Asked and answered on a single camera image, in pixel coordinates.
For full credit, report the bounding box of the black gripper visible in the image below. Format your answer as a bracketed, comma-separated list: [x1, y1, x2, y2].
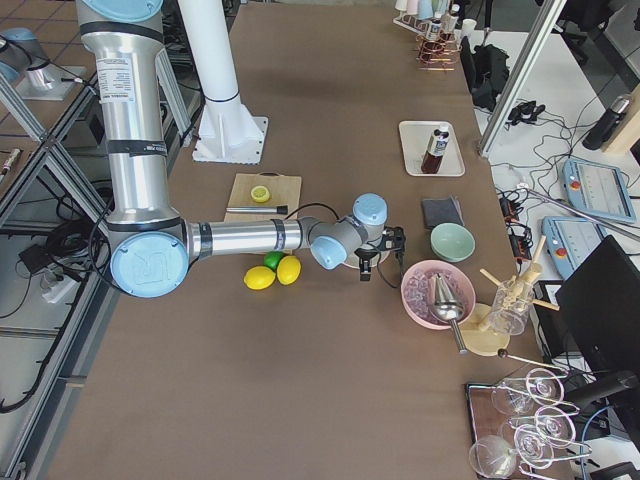
[355, 247, 379, 281]

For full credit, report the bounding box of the white round plate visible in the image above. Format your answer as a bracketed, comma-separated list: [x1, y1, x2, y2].
[343, 242, 392, 269]

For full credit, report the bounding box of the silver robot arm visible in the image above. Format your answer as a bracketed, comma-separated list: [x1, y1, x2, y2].
[76, 1, 388, 298]
[1, 27, 60, 92]

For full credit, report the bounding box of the dark drink bottle on tray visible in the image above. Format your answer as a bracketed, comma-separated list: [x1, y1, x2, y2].
[421, 123, 450, 174]

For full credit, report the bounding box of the wine glass rack tray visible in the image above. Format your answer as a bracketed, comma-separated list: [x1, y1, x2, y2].
[465, 366, 592, 479]

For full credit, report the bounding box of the pink bowl with ice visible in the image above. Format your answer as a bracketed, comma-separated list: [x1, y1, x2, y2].
[401, 260, 476, 330]

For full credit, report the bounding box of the yellow lemon upper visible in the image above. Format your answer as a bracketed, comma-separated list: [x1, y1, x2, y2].
[276, 255, 302, 285]

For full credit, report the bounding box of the yellow lemon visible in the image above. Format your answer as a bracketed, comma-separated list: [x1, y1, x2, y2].
[243, 265, 276, 290]
[276, 255, 302, 285]

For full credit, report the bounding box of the steel ice scoop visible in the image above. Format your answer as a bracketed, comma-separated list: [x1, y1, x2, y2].
[432, 273, 468, 354]

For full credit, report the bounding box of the green bowl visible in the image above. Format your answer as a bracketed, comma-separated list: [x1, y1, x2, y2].
[430, 223, 476, 263]

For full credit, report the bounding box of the green lime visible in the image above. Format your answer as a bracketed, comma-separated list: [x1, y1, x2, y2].
[263, 251, 286, 271]

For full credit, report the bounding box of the grey folded cloth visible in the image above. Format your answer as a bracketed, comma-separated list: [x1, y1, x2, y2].
[421, 196, 464, 230]

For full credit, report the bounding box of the steel muddler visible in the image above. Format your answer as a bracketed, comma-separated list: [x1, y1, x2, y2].
[226, 205, 289, 215]

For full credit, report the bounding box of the yellow lemon lower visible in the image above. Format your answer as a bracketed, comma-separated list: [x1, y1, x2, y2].
[243, 265, 276, 290]

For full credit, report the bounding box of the wooden cutting board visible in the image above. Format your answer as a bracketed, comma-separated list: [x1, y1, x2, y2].
[224, 173, 302, 222]

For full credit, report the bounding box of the half lemon slice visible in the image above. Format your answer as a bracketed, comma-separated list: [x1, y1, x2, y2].
[250, 185, 271, 204]

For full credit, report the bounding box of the wooden mug tree stand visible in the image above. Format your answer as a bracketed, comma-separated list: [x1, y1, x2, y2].
[461, 235, 560, 356]

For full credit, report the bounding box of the clear glass mug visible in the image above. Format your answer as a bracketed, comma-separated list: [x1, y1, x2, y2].
[487, 280, 533, 335]

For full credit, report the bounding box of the blue teach pendant lower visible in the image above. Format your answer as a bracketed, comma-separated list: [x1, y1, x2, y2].
[541, 216, 607, 280]

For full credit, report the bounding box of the blue teach pendant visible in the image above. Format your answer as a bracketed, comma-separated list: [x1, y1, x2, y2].
[541, 216, 607, 280]
[562, 157, 637, 224]

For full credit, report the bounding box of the black monitor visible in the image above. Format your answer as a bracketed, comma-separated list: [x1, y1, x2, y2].
[557, 236, 639, 373]

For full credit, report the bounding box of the blue teach pendant upper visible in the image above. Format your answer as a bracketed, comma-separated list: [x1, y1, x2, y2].
[562, 157, 637, 224]

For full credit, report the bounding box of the bottle in copper rack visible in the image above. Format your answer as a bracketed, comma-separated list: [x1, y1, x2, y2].
[425, 12, 442, 42]

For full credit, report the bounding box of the black thermos bottle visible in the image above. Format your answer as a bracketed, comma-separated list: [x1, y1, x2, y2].
[582, 94, 633, 151]

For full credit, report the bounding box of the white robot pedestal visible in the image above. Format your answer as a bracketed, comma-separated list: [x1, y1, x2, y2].
[179, 0, 268, 165]

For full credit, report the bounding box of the copper wire bottle rack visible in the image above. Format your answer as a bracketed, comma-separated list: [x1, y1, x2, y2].
[416, 32, 460, 72]

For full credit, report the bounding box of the aluminium frame post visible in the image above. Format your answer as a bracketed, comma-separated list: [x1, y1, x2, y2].
[478, 0, 566, 158]

